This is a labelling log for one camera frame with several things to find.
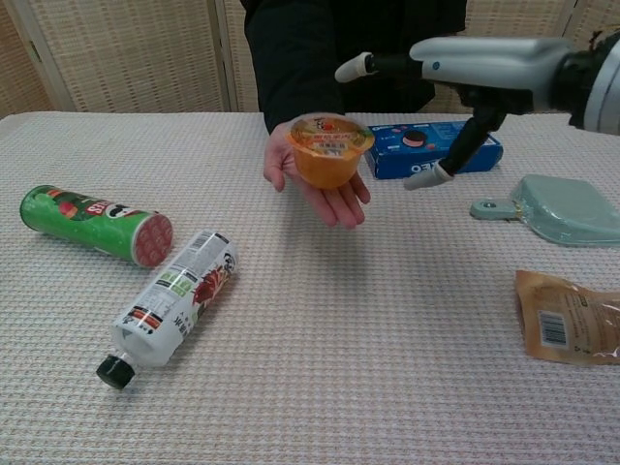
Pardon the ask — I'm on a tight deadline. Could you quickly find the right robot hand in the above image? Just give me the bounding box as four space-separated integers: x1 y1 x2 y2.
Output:
334 37 582 192

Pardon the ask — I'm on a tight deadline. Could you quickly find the person's bare hand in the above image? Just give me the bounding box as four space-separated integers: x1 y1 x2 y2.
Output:
263 120 372 230

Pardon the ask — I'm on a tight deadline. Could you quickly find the orange jelly cup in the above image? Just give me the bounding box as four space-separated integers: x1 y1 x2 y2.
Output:
289 113 376 190

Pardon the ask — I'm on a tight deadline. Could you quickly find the person's black-sleeved forearm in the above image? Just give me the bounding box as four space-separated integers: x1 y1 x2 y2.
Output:
244 0 348 136

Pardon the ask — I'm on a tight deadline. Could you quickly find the person's black-clothed torso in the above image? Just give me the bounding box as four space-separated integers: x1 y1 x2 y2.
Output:
309 0 469 115

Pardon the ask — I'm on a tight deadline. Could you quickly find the blue Oreo cookie box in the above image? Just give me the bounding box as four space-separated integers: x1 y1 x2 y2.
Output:
363 120 505 181

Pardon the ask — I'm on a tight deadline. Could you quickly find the white woven tablecloth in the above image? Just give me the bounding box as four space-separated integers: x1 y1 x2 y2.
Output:
0 111 620 465

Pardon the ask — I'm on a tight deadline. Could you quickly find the white labelled drink bottle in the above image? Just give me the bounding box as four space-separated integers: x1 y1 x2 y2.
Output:
95 230 240 390

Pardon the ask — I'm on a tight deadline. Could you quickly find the green Pringles can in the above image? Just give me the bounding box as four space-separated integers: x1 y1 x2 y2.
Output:
18 184 174 268

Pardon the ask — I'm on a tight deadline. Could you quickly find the woven folding screen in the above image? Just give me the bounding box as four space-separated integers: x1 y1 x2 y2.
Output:
0 0 620 117

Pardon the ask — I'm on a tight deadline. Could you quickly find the brown snack pouch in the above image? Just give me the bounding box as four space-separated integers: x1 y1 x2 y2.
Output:
513 269 620 366

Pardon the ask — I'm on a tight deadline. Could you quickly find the pale green handled dish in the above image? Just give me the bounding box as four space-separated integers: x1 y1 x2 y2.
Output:
469 173 620 248

